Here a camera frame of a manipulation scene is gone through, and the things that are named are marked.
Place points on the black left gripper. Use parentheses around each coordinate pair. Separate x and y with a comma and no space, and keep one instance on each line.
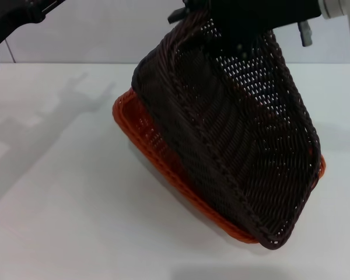
(14,16)

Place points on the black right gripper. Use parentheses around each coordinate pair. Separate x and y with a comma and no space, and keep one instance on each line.
(251,11)

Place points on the orange woven basket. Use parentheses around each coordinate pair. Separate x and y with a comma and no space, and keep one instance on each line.
(151,137)

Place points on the dark brown woven basket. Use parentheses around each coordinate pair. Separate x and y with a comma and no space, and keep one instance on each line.
(236,146)

